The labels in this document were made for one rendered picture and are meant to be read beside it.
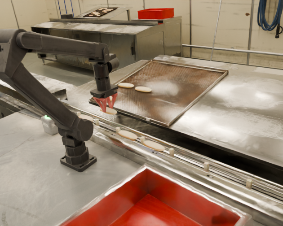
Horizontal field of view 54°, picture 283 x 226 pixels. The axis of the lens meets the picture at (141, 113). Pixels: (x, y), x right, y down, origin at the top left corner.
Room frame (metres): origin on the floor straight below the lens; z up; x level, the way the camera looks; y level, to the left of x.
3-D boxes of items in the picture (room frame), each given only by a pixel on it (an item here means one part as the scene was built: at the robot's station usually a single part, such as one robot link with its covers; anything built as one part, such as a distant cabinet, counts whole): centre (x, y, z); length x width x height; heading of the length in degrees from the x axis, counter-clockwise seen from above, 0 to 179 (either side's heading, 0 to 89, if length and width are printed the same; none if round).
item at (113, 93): (1.07, 0.14, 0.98); 0.07 x 0.07 x 0.09; 45
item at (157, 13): (4.84, -0.39, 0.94); 0.51 x 0.36 x 0.13; 49
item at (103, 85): (1.07, 0.14, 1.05); 0.10 x 0.07 x 0.07; 136
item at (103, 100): (1.06, 0.15, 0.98); 0.07 x 0.07 x 0.09; 45
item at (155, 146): (0.88, -0.03, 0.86); 0.10 x 0.04 x 0.01; 45
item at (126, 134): (0.98, 0.06, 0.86); 0.10 x 0.04 x 0.01; 45
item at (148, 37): (5.27, 0.60, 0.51); 3.00 x 1.26 x 1.03; 45
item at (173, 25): (4.84, -0.39, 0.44); 0.70 x 0.55 x 0.87; 45
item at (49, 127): (1.14, 0.41, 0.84); 0.08 x 0.08 x 0.11; 45
